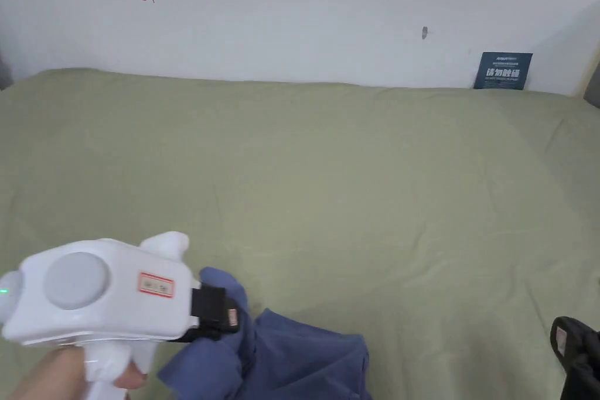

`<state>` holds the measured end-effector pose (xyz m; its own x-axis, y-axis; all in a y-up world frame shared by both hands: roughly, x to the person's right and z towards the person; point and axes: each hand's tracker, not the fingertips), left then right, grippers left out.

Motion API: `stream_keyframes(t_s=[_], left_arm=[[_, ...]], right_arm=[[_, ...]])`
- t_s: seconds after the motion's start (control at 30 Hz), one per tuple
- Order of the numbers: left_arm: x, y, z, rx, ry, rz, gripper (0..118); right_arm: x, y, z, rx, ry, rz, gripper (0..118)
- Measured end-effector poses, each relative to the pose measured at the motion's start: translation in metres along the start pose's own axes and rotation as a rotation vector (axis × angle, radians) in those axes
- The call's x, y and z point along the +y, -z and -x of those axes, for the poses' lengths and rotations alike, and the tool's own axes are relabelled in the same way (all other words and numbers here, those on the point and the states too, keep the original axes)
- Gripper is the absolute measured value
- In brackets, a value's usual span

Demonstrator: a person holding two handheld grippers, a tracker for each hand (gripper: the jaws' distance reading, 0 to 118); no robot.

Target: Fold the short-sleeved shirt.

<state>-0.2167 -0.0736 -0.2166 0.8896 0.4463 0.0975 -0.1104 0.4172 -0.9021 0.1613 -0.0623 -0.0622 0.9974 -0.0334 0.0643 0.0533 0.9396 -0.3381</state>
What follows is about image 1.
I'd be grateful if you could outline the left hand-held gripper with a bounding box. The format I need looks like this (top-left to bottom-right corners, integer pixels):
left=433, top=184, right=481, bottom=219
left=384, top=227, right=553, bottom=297
left=0, top=231, right=241, bottom=400

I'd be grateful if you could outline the dark blue shirt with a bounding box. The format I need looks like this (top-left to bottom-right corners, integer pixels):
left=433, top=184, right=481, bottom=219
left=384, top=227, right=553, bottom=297
left=156, top=266, right=374, bottom=400

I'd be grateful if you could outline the person's left hand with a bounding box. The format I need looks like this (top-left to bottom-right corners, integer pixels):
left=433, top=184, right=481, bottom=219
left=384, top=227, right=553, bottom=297
left=0, top=346, right=147, bottom=400

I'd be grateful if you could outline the bed with pale green sheet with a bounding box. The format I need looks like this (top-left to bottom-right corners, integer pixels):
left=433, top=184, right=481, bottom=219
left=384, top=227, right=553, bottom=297
left=0, top=67, right=600, bottom=400

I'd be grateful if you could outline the dark blue sign card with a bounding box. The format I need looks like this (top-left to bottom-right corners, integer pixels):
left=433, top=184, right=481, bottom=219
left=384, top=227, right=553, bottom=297
left=473, top=51, right=534, bottom=91

